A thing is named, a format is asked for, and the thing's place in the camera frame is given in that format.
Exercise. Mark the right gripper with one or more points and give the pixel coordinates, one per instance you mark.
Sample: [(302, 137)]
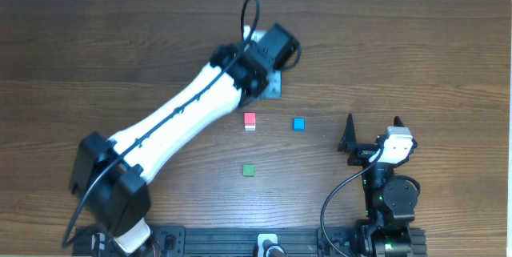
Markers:
[(362, 153)]

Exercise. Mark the blue cube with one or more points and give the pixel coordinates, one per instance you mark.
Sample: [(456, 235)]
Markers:
[(298, 124)]

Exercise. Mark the green cube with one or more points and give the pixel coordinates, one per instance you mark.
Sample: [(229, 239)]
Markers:
[(248, 170)]

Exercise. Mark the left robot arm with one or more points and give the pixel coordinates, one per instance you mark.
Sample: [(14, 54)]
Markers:
[(176, 129)]

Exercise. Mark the red cube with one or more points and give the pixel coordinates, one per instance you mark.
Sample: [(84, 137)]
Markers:
[(249, 118)]

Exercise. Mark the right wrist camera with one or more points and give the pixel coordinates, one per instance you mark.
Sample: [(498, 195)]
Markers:
[(396, 145)]

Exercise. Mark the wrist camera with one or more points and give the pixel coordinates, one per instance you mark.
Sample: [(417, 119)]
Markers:
[(396, 145), (250, 33)]

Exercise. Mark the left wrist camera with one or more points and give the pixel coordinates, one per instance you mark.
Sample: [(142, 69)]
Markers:
[(250, 33)]

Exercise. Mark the mounting rail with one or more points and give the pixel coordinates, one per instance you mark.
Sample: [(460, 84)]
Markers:
[(232, 242)]

